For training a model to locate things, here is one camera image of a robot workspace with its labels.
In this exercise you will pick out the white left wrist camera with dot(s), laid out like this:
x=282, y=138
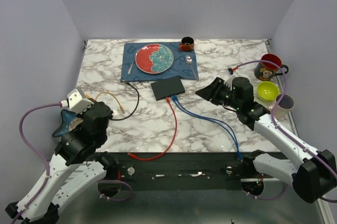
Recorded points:
x=77, y=101

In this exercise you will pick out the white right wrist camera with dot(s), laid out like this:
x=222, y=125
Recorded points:
x=227, y=80

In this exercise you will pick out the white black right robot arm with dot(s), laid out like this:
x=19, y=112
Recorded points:
x=310, y=172

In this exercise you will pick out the silver spoon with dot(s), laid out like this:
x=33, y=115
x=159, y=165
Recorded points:
x=189, y=61

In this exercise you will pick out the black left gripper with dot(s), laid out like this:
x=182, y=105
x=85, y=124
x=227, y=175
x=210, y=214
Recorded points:
x=82, y=115

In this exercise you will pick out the blue star-shaped dish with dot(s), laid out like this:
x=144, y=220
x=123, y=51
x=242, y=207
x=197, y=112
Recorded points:
x=69, y=122

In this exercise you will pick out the blue cloth placemat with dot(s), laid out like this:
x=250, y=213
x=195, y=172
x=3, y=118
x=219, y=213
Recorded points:
x=179, y=68

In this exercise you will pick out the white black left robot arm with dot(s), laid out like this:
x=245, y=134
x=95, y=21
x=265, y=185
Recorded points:
x=63, y=177

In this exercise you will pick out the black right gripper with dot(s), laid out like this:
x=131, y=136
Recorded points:
x=211, y=91

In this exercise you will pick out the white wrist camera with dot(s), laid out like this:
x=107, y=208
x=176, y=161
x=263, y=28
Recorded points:
x=227, y=80
x=77, y=101

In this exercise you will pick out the silver fork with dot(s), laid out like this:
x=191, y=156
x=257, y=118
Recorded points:
x=131, y=66

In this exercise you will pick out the red and teal plate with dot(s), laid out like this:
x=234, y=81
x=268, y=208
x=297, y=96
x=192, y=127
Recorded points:
x=154, y=58

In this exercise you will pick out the lavender cup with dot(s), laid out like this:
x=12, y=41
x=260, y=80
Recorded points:
x=283, y=107

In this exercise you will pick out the lime green bowl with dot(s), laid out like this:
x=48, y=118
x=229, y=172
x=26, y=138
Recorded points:
x=267, y=91

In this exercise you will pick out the black mug red inside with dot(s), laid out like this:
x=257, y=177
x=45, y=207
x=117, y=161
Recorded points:
x=272, y=66

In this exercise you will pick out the small brown mug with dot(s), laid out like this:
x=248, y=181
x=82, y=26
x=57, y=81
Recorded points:
x=187, y=44

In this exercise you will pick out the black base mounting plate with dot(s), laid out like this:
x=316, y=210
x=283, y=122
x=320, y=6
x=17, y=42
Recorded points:
x=185, y=171

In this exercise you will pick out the black network switch box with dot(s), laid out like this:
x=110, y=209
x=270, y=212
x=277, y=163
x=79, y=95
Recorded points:
x=168, y=87

